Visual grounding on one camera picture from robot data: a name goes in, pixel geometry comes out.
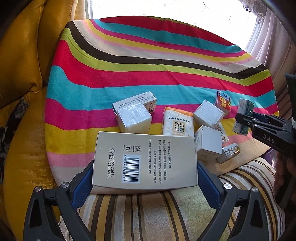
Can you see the dark patterned cloth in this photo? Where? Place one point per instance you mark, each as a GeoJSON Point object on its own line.
{"type": "Point", "coordinates": [13, 120]}

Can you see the beige drape curtain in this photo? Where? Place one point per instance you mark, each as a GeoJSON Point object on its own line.
{"type": "Point", "coordinates": [266, 46]}

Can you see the white and teal medicine box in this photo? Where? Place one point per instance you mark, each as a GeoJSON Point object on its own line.
{"type": "Point", "coordinates": [138, 100]}

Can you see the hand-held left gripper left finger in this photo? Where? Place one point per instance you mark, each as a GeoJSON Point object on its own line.
{"type": "Point", "coordinates": [82, 185]}

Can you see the small white packet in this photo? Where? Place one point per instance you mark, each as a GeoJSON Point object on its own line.
{"type": "Point", "coordinates": [229, 153]}

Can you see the red box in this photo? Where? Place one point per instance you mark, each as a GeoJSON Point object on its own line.
{"type": "Point", "coordinates": [223, 102]}

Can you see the green box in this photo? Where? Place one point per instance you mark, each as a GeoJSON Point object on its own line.
{"type": "Point", "coordinates": [241, 106]}

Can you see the orange patterned tissue pack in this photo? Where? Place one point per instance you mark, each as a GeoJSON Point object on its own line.
{"type": "Point", "coordinates": [177, 122]}

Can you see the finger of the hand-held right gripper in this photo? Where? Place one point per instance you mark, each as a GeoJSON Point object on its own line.
{"type": "Point", "coordinates": [268, 118]}
{"type": "Point", "coordinates": [244, 119]}

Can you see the white box with large lettering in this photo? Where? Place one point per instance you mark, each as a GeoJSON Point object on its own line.
{"type": "Point", "coordinates": [222, 134]}

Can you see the yellow leather sofa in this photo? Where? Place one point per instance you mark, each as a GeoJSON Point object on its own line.
{"type": "Point", "coordinates": [27, 58]}

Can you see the white box pink flower print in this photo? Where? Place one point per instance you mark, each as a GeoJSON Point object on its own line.
{"type": "Point", "coordinates": [143, 160]}

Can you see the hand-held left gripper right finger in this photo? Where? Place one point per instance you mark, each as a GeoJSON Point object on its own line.
{"type": "Point", "coordinates": [209, 185]}

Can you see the colourful striped cloth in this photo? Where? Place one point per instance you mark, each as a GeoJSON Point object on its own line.
{"type": "Point", "coordinates": [115, 69]}

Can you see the person's right hand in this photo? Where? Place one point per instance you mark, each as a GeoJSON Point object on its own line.
{"type": "Point", "coordinates": [279, 171]}

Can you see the white cube box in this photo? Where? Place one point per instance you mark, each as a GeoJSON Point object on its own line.
{"type": "Point", "coordinates": [134, 118]}
{"type": "Point", "coordinates": [208, 113]}
{"type": "Point", "coordinates": [208, 139]}

